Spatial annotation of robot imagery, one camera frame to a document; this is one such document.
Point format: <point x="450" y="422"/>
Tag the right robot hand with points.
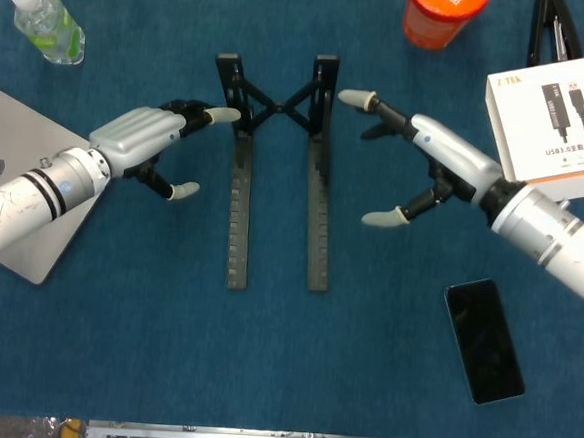
<point x="457" y="155"/>

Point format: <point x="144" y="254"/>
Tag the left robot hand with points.
<point x="132" y="135"/>

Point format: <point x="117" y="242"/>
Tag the black folding laptop stand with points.
<point x="280" y="107"/>

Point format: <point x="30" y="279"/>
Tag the silver laptop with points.
<point x="22" y="130"/>

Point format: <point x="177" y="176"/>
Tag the orange snack canister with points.
<point x="439" y="19"/>

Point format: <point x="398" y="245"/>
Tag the clear water bottle green label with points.
<point x="47" y="26"/>

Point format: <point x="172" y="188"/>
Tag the black smartphone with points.
<point x="484" y="340"/>

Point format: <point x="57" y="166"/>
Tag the felt table cover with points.
<point x="281" y="378"/>

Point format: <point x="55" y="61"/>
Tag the crumpled clear plastic bag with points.
<point x="49" y="430"/>

